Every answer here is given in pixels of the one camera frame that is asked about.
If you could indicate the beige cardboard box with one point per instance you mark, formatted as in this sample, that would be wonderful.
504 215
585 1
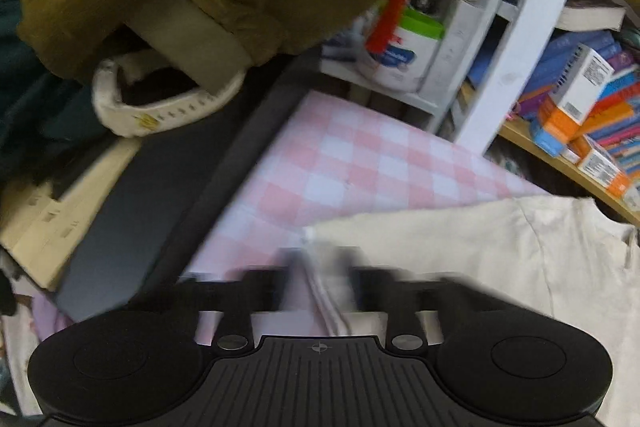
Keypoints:
65 217

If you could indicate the pink checkered printed tablecloth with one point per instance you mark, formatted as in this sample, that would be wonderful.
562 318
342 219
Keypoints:
360 157

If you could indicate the white arched shelf frame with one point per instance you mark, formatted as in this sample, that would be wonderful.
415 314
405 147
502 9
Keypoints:
530 32

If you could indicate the black digital piano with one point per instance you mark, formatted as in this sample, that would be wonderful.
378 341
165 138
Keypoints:
165 187

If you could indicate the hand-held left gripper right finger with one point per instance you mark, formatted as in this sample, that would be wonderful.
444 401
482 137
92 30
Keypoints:
354 279

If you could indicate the dark green cloth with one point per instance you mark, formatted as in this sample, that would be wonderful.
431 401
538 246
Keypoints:
30 97

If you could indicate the white jar green lid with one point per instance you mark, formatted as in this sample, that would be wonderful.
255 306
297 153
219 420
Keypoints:
400 52

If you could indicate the grey paperback book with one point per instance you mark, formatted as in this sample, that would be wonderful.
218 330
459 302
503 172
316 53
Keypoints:
590 14

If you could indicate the cream t-shirt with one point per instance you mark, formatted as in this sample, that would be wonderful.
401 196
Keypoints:
500 267

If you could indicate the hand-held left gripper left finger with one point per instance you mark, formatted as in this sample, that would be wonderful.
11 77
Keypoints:
287 279

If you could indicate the purple stool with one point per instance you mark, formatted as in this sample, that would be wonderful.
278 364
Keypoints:
50 314

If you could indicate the row of colourful books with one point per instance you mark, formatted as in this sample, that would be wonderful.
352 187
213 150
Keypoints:
620 117

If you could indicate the white orange toothbrush box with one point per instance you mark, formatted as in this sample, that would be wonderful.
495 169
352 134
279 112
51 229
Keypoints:
575 97

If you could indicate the wooden bookshelf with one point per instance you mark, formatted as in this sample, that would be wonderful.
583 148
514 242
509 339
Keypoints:
560 162

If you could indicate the white tall box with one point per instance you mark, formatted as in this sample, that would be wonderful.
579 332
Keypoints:
450 47

